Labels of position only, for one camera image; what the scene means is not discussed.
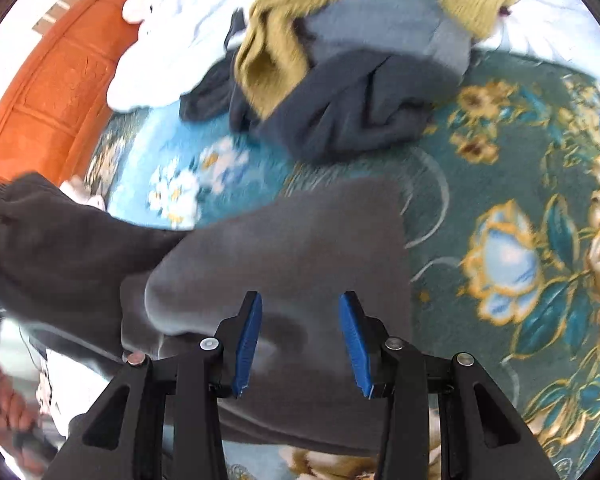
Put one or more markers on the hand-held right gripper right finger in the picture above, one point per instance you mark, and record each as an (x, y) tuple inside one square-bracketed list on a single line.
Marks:
[(355, 347)]

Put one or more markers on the dark grey sweatshirt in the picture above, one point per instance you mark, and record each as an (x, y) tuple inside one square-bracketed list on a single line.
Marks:
[(290, 240)]

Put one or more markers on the white quilt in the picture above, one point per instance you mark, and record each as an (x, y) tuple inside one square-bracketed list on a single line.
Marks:
[(545, 15)]

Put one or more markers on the dark navy garment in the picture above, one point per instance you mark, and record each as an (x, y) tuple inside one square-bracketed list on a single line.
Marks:
[(340, 110)]

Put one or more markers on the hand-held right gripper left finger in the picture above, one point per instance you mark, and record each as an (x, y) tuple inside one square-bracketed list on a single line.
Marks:
[(247, 347)]

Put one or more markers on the teal floral blanket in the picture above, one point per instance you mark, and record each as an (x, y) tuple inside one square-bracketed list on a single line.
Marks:
[(480, 135)]

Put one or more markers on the white garment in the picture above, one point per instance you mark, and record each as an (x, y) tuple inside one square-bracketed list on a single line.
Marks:
[(180, 35)]

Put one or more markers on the black garment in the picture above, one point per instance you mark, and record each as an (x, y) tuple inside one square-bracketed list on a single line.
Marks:
[(205, 95)]

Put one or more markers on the person's left hand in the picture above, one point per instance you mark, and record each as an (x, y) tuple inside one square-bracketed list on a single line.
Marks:
[(10, 400)]

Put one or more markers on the grey-blue garment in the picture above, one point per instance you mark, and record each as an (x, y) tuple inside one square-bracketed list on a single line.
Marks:
[(380, 20)]

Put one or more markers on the orange wooden headboard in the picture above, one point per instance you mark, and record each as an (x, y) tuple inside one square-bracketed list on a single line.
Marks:
[(45, 95)]

